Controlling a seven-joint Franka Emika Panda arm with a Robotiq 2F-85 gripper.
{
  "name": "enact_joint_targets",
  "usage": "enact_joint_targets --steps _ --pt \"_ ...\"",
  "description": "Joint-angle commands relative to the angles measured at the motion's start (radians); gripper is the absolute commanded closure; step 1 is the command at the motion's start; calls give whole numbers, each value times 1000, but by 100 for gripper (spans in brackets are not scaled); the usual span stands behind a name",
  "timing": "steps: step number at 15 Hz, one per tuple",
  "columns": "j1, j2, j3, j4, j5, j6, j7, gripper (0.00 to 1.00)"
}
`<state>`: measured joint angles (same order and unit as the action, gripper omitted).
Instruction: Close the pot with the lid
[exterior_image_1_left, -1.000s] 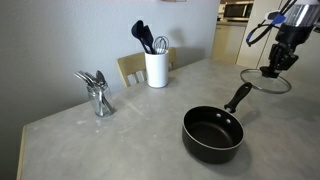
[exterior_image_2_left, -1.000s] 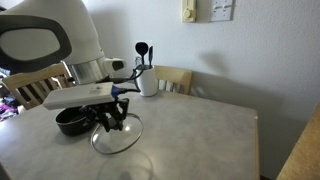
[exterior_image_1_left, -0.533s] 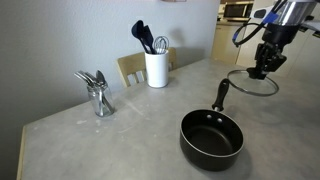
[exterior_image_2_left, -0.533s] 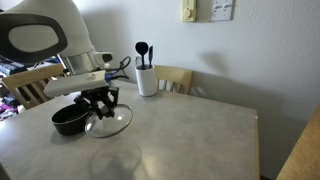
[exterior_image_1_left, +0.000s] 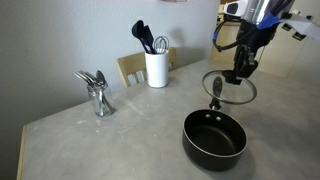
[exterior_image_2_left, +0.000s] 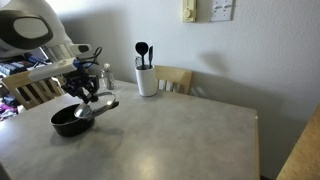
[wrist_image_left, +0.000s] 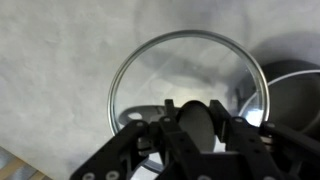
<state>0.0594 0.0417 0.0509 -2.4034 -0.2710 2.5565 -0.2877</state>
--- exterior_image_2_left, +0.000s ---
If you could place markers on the metal whisk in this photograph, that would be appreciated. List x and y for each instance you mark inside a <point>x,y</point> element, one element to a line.
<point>137,62</point>

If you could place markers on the black spatula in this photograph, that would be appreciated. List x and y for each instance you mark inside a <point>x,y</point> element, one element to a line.
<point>151,55</point>

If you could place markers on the metal spoon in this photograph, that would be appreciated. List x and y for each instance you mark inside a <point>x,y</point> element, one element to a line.
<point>106,66</point>

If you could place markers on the pile of colourful clothes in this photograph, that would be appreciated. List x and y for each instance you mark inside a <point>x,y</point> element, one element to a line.
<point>6,111</point>

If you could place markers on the glass jar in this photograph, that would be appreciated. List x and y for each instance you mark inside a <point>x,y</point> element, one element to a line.
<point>109,81</point>

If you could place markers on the wooden chair with slatted back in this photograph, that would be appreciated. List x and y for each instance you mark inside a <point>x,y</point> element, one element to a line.
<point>175,76</point>

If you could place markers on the white utensil holder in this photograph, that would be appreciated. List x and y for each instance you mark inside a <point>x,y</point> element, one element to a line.
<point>146,83</point>

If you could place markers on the glass lid with black knob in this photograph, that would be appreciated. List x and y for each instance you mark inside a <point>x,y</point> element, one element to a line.
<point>103,101</point>

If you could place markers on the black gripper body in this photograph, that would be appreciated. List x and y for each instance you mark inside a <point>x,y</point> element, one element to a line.
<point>78,80</point>

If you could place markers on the white light switch plate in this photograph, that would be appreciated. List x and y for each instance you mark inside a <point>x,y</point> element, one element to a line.
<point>221,10</point>

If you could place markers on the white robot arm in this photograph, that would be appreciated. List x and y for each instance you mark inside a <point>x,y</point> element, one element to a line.
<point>30,30</point>

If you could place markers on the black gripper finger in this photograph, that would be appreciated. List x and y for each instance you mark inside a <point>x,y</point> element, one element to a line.
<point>94,95</point>
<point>85,96</point>

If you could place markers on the beige wall thermostat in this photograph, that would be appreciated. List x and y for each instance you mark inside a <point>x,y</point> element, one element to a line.
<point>189,11</point>

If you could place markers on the stack of blue books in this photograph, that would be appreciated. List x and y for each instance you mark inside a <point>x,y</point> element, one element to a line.
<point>11,68</point>

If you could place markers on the black ladle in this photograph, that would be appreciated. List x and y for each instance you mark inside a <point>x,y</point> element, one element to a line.
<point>141,48</point>

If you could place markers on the wooden chair with dark slats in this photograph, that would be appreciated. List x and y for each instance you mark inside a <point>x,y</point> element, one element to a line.
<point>20,81</point>

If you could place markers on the wooden counter top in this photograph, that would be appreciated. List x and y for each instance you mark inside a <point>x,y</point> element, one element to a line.
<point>305,153</point>

